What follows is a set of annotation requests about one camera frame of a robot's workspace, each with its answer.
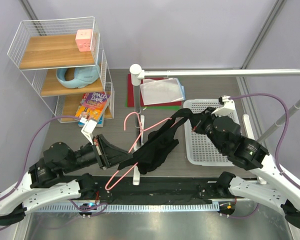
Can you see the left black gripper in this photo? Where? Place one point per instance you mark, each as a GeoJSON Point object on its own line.
{"type": "Point", "coordinates": [108, 154]}

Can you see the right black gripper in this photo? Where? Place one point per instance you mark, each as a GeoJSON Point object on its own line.
{"type": "Point", "coordinates": [205, 116]}

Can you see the pink wire hanger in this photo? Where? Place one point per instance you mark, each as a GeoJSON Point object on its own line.
{"type": "Point", "coordinates": [142, 137]}

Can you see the black tank top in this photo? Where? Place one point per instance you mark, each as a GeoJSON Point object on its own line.
{"type": "Point", "coordinates": [153, 153]}

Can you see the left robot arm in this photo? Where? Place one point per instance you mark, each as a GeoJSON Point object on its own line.
{"type": "Point", "coordinates": [45, 181]}

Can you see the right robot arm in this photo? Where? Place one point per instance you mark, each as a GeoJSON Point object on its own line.
{"type": "Point", "coordinates": [248, 154]}

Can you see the white plastic laundry basket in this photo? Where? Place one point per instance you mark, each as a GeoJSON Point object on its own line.
{"type": "Point", "coordinates": [199, 149]}

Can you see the blue book underneath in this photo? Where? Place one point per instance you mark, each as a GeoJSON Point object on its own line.
{"type": "Point", "coordinates": [100, 122]}

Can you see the Roald Dahl purple book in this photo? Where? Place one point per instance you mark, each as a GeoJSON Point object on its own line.
{"type": "Point", "coordinates": [93, 105]}

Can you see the green paper sheet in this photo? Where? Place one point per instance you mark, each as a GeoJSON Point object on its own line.
{"type": "Point", "coordinates": [173, 108]}

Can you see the clear plastic sleeve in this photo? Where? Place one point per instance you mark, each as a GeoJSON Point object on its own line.
{"type": "Point", "coordinates": [168, 90]}

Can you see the light blue cap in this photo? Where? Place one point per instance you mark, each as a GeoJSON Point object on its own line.
{"type": "Point", "coordinates": [83, 76]}

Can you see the pink cube box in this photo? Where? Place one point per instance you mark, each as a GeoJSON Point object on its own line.
{"type": "Point", "coordinates": [83, 39]}

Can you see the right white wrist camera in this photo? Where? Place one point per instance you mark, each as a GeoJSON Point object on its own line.
{"type": "Point", "coordinates": [226, 106]}

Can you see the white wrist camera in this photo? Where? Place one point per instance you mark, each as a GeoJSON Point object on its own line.
{"type": "Point", "coordinates": [226, 106]}
{"type": "Point", "coordinates": [88, 128]}

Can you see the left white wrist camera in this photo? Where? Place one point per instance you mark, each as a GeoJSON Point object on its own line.
{"type": "Point", "coordinates": [88, 128]}

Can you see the white slotted cable duct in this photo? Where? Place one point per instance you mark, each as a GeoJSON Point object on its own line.
{"type": "Point", "coordinates": [67, 207]}

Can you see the silver clothes rail frame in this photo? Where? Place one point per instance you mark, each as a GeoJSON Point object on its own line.
{"type": "Point", "coordinates": [215, 73]}

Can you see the white wire shelf rack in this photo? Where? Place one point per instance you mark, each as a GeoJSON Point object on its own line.
{"type": "Point", "coordinates": [40, 47]}

